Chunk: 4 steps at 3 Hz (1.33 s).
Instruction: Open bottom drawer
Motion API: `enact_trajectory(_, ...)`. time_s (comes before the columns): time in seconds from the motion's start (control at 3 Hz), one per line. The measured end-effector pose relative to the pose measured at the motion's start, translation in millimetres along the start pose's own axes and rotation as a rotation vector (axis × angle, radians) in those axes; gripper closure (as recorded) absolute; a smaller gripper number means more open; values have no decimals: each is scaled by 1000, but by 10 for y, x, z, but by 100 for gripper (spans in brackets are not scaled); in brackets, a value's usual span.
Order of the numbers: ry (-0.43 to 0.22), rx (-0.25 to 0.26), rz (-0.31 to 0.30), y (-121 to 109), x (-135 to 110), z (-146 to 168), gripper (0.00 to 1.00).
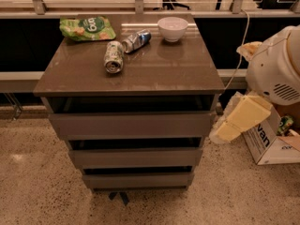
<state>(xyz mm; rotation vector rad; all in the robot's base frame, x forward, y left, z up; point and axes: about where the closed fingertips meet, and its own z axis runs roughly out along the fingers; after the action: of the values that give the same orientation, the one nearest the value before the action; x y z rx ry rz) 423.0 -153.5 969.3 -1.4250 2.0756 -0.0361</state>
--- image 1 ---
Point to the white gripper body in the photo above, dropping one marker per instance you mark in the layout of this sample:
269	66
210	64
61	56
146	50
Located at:
271	68

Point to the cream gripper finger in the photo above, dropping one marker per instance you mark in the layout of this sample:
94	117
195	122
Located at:
226	132

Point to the grey bottom drawer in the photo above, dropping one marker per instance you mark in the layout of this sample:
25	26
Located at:
139	180

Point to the grey drawer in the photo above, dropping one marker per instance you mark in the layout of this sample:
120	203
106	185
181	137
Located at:
135	158
139	180
110	126

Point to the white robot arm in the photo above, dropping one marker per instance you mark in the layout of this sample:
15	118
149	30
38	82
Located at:
273	77

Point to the grey middle drawer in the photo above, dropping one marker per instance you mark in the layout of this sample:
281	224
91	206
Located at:
135	158

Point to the grey drawer cabinet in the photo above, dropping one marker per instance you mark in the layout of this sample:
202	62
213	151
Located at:
160	77

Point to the grey top drawer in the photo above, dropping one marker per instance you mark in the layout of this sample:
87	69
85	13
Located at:
110	126

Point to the green can in box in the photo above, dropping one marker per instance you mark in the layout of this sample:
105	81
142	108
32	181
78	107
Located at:
285	124

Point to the cardboard box with lettering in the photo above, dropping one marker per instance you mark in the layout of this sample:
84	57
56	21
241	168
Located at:
267	147

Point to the metal window railing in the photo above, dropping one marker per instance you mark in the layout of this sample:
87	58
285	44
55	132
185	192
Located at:
198	8

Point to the white bowl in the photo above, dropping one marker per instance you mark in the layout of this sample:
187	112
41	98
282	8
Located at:
172	28

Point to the silver blue crushed can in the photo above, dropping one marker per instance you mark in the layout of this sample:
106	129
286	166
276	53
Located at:
136	40

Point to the green crushed soda can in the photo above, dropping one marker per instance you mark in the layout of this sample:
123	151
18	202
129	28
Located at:
114	57

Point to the green snack bag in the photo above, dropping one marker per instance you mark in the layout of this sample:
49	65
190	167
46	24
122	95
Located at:
88	29

